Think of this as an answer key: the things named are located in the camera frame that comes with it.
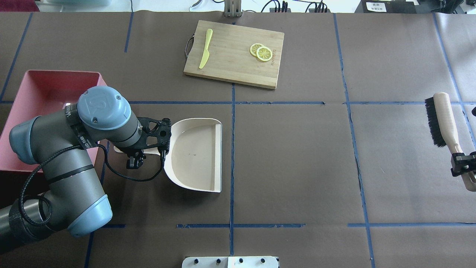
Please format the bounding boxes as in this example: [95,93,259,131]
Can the aluminium frame post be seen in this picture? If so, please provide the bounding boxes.
[224,0,243,17]

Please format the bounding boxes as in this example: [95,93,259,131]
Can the beige plastic dustpan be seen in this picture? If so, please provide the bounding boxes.
[113,118,223,193]

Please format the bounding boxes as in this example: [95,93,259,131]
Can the cream hand brush black bristles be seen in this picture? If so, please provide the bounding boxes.
[424,92,476,192]

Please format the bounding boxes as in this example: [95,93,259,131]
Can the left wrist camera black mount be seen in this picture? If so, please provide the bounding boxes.
[136,117,172,154]

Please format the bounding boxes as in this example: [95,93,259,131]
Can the pink plastic bin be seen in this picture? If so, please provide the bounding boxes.
[0,70,107,173]

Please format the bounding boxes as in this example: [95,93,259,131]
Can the bamboo cutting board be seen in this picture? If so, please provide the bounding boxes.
[183,20,284,90]

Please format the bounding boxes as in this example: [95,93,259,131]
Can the pink cloth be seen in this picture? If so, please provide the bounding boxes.
[0,0,39,12]

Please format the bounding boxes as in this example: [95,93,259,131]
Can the black power box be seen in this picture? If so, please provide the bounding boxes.
[354,0,417,14]

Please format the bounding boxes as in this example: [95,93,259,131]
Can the lemon slice upper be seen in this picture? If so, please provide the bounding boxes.
[249,43,264,57]

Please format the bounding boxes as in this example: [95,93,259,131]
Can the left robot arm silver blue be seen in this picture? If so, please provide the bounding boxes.
[1,86,140,254]

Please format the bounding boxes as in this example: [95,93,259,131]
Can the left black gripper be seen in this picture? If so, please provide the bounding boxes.
[117,144,147,170]

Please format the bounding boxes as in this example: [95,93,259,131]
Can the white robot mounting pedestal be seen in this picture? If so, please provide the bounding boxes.
[181,256,280,268]

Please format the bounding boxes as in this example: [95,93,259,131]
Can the lemon slice lower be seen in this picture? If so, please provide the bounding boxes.
[255,46,273,62]

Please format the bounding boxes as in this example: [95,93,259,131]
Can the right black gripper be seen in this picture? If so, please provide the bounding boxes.
[451,151,476,178]

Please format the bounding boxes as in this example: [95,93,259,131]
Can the lemon slice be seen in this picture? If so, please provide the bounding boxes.
[255,46,273,62]
[249,43,264,57]

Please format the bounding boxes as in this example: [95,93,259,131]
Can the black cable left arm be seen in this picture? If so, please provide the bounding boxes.
[19,140,166,226]

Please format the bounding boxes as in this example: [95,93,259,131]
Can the yellow plastic toy knife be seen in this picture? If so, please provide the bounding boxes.
[199,28,213,70]

